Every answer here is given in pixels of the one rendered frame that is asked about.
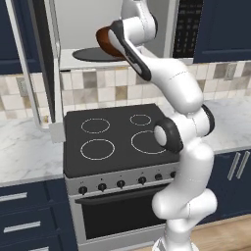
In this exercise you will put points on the black glass oven door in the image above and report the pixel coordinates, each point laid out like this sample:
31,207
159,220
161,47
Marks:
117,215

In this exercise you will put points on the navy drawer front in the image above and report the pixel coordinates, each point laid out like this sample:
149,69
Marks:
29,191
19,243
23,217

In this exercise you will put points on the navy wall cupboard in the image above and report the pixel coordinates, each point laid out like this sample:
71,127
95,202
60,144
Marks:
10,36
225,29

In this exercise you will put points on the black hob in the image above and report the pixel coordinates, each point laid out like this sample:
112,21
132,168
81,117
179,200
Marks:
121,143

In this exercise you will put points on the black oven knob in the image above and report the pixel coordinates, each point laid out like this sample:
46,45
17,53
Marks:
173,174
102,187
158,176
82,190
141,179
120,183

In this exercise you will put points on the brown bowl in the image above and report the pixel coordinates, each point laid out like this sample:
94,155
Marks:
104,40

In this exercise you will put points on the white microwave door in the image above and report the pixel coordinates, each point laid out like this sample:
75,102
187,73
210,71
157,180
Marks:
45,65

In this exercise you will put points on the steel oven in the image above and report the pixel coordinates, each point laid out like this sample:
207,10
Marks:
75,209

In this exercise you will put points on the white microwave oven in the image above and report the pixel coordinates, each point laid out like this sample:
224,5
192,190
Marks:
88,19

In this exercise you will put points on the dark microwave turntable plate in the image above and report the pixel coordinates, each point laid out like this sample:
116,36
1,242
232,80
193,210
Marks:
88,55

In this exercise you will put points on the grey wall socket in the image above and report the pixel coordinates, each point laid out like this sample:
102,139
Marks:
22,86
231,72

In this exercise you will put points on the navy cupboard door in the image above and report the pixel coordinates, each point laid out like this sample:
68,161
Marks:
245,192
222,196

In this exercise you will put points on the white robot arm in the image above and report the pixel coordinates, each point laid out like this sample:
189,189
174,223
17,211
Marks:
192,170

